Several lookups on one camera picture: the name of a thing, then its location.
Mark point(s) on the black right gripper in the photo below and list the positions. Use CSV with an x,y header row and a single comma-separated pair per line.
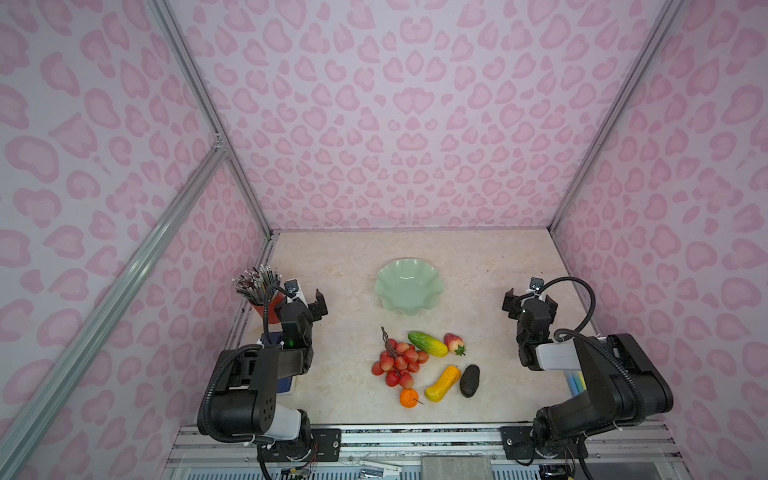
x,y
531,306

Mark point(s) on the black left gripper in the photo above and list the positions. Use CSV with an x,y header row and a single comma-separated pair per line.
x,y
303,308

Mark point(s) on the red fake strawberry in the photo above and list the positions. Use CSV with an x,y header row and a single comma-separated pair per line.
x,y
455,344

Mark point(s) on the green fake cucumber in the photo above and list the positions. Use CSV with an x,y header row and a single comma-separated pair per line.
x,y
428,344

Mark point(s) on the dark fake avocado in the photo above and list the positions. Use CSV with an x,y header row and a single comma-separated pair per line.
x,y
469,381

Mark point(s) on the red fake grape bunch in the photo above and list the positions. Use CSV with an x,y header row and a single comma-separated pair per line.
x,y
398,362

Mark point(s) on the orange fake tangerine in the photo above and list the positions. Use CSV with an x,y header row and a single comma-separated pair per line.
x,y
409,398

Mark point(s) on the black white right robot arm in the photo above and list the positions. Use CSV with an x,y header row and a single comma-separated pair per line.
x,y
622,385

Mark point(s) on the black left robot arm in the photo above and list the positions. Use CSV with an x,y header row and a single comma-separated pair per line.
x,y
240,403

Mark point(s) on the green scalloped fruit bowl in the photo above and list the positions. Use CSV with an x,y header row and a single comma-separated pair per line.
x,y
408,286

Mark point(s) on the red pencil cup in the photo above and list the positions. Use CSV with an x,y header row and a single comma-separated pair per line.
x,y
273,318

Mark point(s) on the bundle of pencils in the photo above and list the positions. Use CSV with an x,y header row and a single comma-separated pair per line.
x,y
257,285

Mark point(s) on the blue book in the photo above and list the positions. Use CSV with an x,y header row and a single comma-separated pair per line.
x,y
284,360

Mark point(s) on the coloured marker set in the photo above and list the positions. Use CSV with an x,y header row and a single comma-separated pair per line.
x,y
576,382

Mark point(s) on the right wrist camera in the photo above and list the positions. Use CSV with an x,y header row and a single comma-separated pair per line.
x,y
536,286

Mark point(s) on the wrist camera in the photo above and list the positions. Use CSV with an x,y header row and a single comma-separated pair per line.
x,y
293,291
536,286

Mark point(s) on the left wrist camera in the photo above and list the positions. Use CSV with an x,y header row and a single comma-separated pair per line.
x,y
293,291

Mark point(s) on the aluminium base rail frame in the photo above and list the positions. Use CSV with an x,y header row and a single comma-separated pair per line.
x,y
435,451

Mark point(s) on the diagonal aluminium frame bar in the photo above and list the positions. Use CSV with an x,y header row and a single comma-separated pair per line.
x,y
39,413

